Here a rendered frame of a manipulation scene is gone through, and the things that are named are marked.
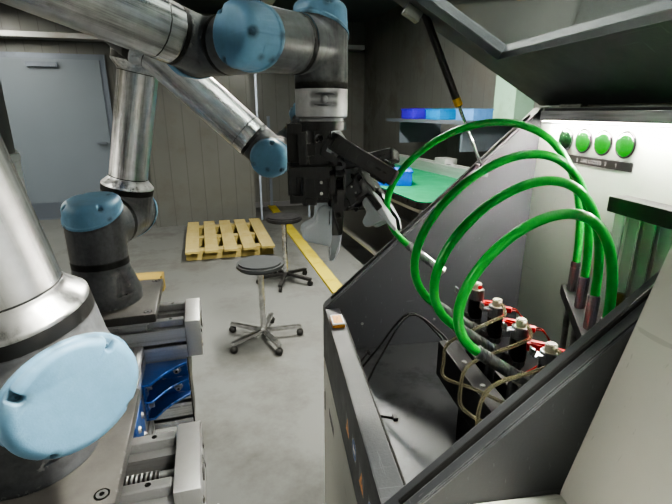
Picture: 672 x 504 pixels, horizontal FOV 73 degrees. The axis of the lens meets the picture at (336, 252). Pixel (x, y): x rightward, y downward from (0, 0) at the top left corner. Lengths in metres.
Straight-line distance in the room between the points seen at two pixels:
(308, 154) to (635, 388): 0.50
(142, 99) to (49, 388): 0.79
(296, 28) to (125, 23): 0.19
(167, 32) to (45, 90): 6.71
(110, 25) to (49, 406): 0.40
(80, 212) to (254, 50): 0.59
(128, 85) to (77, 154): 6.18
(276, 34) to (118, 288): 0.68
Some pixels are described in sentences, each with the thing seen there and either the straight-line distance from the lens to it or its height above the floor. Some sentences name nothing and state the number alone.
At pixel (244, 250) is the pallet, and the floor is 0.06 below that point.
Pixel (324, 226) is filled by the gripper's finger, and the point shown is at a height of 1.27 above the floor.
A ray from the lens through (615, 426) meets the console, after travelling 0.63.
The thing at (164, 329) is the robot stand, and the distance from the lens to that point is 1.09.
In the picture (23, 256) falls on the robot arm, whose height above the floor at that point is 1.33.
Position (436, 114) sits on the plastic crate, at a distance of 4.39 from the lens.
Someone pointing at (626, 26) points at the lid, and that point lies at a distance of 0.85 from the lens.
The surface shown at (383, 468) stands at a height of 0.95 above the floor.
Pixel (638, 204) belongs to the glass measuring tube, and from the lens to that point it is 0.94.
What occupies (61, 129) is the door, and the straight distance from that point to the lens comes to 7.30.
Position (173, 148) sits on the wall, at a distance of 6.20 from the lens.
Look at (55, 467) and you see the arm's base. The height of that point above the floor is 1.06.
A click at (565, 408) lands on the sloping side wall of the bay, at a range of 0.63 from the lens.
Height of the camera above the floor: 1.44
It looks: 17 degrees down
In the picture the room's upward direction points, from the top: straight up
